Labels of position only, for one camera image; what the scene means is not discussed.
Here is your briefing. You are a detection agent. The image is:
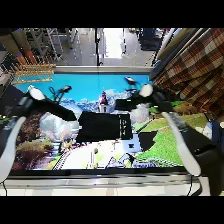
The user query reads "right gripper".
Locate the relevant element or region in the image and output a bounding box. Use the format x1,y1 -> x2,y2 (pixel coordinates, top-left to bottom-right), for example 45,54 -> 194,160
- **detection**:
114,97 -> 139,112

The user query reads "black garment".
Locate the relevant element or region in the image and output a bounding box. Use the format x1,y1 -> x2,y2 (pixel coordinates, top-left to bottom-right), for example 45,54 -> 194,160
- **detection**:
75,110 -> 134,145

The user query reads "brown clothes hanger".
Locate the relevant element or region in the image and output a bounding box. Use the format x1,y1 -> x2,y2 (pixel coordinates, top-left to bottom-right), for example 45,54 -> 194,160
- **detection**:
14,63 -> 56,76

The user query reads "checked shirt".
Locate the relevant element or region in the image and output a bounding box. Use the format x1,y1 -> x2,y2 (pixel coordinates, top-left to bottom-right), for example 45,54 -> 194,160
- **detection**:
150,28 -> 224,118

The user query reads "silver frame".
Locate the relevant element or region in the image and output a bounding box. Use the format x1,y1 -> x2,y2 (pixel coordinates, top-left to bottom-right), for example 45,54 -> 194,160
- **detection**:
0,170 -> 224,197

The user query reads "black cable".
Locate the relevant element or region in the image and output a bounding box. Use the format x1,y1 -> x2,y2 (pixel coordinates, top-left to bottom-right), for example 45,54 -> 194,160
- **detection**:
187,174 -> 204,197

